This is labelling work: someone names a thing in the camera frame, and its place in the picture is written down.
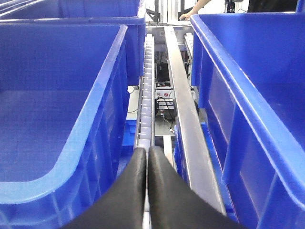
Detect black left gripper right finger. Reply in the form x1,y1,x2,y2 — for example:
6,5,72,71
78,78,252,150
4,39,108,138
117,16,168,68
148,146,244,229

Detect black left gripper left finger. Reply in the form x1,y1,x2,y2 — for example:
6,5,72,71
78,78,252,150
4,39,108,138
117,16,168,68
64,147,146,229

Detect distant person's hand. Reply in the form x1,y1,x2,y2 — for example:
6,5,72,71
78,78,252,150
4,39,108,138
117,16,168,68
179,10,193,21

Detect white roller track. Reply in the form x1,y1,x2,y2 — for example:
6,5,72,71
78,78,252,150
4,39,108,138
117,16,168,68
137,34,155,150

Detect blue bin left front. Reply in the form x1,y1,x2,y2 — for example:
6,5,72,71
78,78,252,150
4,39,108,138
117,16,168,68
0,23,130,229

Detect blue bin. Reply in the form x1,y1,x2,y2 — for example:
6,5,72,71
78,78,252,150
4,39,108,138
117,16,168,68
0,23,130,229
0,0,146,85
191,12,305,229

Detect blue bin right front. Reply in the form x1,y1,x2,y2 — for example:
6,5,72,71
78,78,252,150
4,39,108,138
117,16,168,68
191,12,305,229

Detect blue bin left rear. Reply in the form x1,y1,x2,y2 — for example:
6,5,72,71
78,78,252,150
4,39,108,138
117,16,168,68
0,0,146,85

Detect steel shelf divider rail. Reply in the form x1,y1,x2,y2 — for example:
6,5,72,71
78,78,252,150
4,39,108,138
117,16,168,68
164,26,226,215

